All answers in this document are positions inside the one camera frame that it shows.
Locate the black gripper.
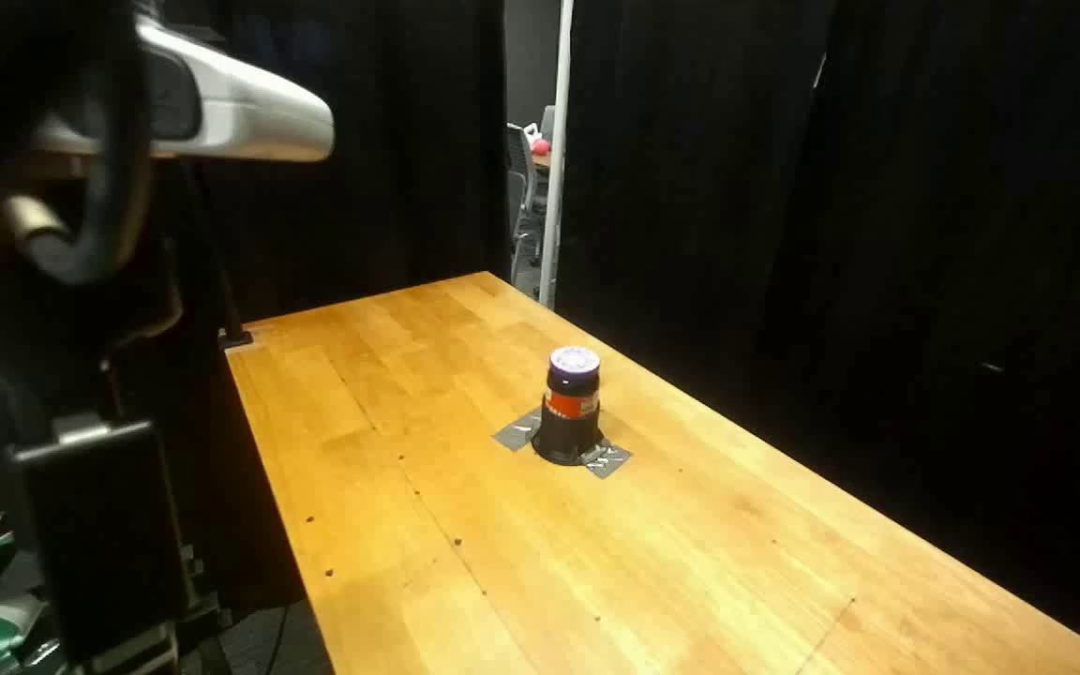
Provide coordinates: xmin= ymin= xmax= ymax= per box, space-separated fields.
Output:
xmin=0 ymin=385 xmax=194 ymax=666

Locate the black tripod stand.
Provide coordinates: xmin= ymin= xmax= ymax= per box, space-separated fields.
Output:
xmin=173 ymin=161 xmax=260 ymax=351

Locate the grey tape piece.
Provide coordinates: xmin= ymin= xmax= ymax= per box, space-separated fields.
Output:
xmin=493 ymin=407 xmax=546 ymax=452

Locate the black curtain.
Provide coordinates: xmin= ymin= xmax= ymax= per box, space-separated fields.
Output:
xmin=560 ymin=0 xmax=1080 ymax=666
xmin=194 ymin=0 xmax=510 ymax=321

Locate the black orange cylindrical object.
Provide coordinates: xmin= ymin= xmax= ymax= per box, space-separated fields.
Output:
xmin=530 ymin=344 xmax=609 ymax=467

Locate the white vertical pole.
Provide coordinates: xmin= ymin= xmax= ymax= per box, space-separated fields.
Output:
xmin=538 ymin=0 xmax=576 ymax=310

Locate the small grey base plate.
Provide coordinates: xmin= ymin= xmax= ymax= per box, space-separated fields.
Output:
xmin=576 ymin=437 xmax=634 ymax=485

